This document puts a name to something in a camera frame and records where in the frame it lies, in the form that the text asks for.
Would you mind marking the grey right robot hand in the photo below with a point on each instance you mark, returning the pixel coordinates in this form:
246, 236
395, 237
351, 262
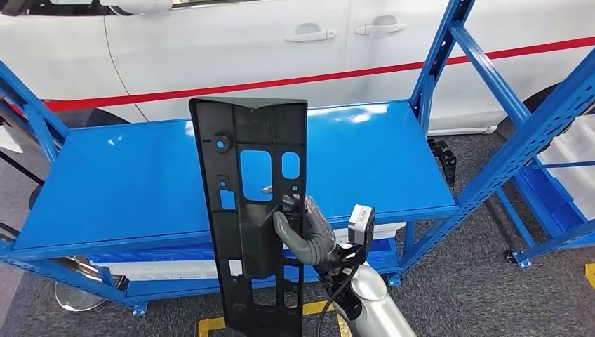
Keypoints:
316, 237

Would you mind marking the black plastic licence plate bracket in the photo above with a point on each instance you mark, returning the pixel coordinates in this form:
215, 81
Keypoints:
251, 125

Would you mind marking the black ribbed plastic part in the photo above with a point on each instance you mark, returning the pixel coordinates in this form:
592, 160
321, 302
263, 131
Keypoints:
444, 160

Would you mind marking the blue metal shelf rack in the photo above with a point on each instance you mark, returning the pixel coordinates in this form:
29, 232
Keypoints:
520, 261
116, 186

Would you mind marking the yellow floor tape square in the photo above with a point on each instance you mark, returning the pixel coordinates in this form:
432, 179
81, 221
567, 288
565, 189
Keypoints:
321, 308
590, 276

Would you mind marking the white car with red stripe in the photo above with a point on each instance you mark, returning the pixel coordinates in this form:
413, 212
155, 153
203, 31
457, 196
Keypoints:
209, 60

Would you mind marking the chrome stanchion with round base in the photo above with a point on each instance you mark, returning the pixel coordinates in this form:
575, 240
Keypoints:
79, 297

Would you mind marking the large white plastic crate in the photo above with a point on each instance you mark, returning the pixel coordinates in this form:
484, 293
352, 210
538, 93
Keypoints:
571, 172

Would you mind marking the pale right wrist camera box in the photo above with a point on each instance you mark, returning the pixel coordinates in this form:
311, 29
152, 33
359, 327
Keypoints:
361, 223

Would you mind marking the black post with dark disc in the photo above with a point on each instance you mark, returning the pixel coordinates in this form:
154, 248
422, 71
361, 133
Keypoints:
35, 195

